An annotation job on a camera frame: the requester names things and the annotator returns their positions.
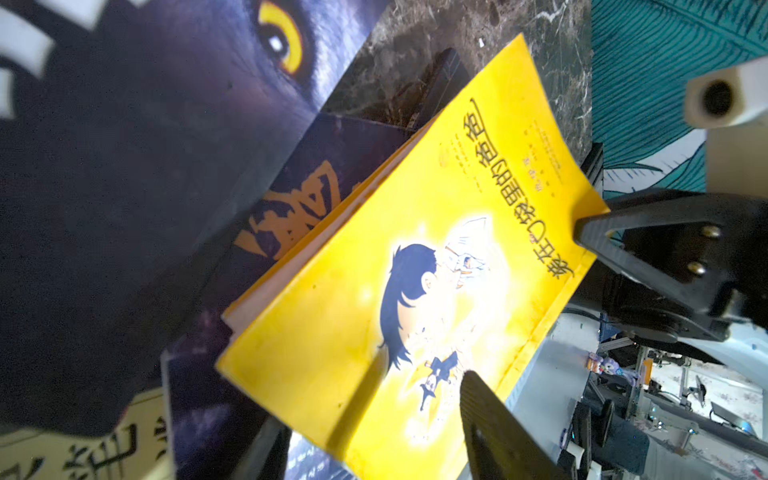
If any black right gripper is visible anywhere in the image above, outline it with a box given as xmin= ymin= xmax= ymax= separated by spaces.
xmin=572 ymin=189 xmax=767 ymax=342

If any dark wolf eye book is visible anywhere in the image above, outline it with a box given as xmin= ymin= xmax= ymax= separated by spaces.
xmin=1 ymin=1 xmax=386 ymax=437

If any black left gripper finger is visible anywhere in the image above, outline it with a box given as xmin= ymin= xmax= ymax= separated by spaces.
xmin=460 ymin=371 xmax=567 ymax=479

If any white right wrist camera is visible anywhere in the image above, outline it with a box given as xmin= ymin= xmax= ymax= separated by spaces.
xmin=683 ymin=56 xmax=767 ymax=129

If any purple book on lower shelf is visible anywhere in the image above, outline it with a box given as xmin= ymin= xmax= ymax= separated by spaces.
xmin=163 ymin=113 xmax=414 ymax=479

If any blue book yellow label right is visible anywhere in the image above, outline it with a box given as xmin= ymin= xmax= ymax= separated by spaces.
xmin=284 ymin=432 xmax=356 ymax=480

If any yellow cartoon cover book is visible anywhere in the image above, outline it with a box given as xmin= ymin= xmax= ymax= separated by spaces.
xmin=216 ymin=36 xmax=608 ymax=479

